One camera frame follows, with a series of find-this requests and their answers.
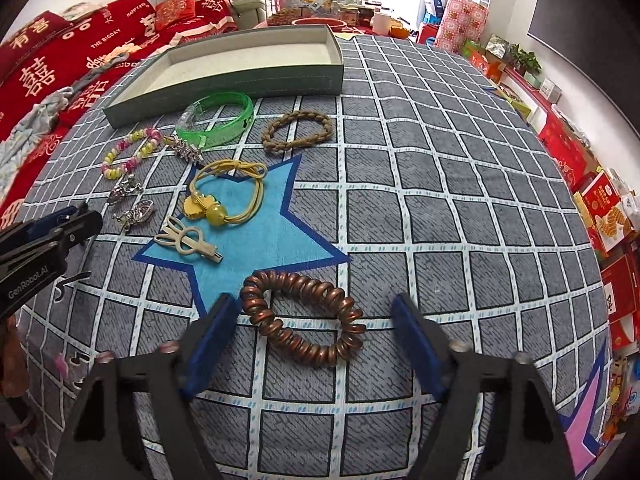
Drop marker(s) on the grey checked tablecloth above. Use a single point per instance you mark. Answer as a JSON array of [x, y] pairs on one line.
[[414, 179]]

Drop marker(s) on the beige armchair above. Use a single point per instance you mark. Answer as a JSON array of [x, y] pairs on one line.
[[246, 14]]

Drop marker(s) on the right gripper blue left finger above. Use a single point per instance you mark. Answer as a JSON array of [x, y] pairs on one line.
[[202, 344]]

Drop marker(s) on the beige bunny hair clip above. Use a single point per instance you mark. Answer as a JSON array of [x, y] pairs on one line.
[[186, 240]]

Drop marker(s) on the potted green plant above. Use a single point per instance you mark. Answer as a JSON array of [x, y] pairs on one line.
[[523, 61]]

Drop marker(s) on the red floral gift bag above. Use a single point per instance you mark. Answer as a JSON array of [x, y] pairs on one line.
[[462, 20]]

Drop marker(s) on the white mug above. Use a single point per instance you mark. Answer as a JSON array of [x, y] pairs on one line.
[[380, 23]]

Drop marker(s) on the silver crystal pendant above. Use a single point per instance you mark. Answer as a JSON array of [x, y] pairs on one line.
[[128, 187]]

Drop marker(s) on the red square pillow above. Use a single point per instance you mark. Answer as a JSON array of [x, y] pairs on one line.
[[171, 11]]

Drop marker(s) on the green jewelry tray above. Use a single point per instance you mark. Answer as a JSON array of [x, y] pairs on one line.
[[273, 61]]

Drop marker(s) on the red colander bowl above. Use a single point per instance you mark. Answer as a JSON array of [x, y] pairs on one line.
[[334, 24]]

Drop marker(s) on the silver star hair clip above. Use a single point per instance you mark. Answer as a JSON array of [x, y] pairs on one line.
[[184, 149]]

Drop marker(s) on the grey floral cloth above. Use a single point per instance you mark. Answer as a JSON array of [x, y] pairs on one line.
[[40, 120]]

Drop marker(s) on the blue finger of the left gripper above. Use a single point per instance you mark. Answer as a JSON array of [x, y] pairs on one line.
[[42, 227], [85, 224]]

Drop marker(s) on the red wedding bedspread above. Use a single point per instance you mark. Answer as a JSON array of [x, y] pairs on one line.
[[52, 52]]

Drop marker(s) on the silver purple heart pendant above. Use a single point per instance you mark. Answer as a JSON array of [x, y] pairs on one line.
[[138, 214]]

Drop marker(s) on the green translucent bangle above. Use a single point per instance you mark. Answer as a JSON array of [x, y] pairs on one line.
[[225, 129]]

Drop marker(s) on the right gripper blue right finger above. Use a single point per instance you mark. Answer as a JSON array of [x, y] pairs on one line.
[[425, 345]]

